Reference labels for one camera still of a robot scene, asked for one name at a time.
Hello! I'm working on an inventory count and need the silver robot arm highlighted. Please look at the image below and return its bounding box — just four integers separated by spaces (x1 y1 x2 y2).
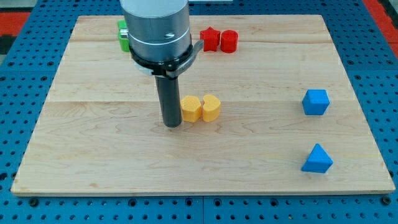
120 0 192 78

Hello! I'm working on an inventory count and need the blue cube block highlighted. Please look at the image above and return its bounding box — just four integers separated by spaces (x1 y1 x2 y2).
302 89 330 116

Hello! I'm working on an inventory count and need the blue triangle block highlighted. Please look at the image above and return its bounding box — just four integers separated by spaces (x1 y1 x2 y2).
301 143 333 174

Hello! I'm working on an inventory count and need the yellow hexagon block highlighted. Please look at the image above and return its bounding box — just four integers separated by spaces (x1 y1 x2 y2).
180 95 201 123

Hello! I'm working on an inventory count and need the yellow heart block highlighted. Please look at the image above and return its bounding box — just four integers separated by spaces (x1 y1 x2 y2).
202 95 221 122

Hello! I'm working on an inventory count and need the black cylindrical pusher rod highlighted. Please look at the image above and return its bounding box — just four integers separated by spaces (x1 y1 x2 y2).
155 77 182 128

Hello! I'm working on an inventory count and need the wooden board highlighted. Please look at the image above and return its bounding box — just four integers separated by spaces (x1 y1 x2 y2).
11 15 395 197

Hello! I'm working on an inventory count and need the red star block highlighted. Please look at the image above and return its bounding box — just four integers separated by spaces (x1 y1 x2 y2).
200 27 221 52

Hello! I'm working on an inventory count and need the red cylinder block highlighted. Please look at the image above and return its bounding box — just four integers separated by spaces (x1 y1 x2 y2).
220 30 239 54

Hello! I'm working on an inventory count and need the green block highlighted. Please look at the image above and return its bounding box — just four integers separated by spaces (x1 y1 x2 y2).
117 20 130 52

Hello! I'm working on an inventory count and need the black clamp ring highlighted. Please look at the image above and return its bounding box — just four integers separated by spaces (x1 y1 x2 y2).
128 39 205 79

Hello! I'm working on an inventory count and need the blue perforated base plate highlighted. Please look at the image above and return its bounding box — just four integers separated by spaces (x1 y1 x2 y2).
1 0 397 223

